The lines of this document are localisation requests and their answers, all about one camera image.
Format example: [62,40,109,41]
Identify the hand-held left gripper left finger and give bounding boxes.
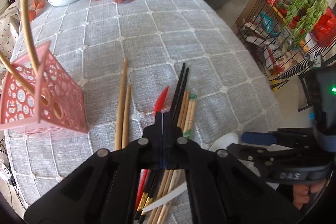
[24,112,164,224]

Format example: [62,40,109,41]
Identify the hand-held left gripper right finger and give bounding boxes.
[163,112,302,224]

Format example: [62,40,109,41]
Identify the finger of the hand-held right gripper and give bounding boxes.
[227,144,289,178]
[241,128,315,147]

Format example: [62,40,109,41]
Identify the white ceramic spoon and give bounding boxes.
[209,132,240,151]

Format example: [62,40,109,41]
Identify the light bamboo chopstick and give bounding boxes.
[150,91,188,224]
[154,92,190,224]

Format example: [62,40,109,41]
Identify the red plastic spoon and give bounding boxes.
[136,86,169,210]

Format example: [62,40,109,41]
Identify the plain wooden chopstick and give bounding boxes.
[121,84,131,148]
[115,57,128,151]

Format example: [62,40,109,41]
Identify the black chopstick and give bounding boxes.
[134,63,186,222]
[139,67,190,223]

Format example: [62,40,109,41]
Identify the white plastic spoon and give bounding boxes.
[142,183,187,215]

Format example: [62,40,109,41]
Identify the pink perforated utensil holder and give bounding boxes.
[0,40,91,138]

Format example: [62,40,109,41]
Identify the person's right hand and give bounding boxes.
[291,182,328,211]

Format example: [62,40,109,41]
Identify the grey quilted tablecloth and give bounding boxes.
[5,0,280,224]

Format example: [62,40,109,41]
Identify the red plastic bag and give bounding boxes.
[314,7,336,47]

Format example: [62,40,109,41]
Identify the teal snack packet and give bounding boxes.
[260,13,280,37]

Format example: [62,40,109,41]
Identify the bunch of green vegetables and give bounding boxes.
[285,0,328,48]

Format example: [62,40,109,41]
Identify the long bamboo cooking chopstick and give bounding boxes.
[22,0,44,75]
[0,52,50,106]

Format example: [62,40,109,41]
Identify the black wire rack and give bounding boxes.
[236,0,336,83]

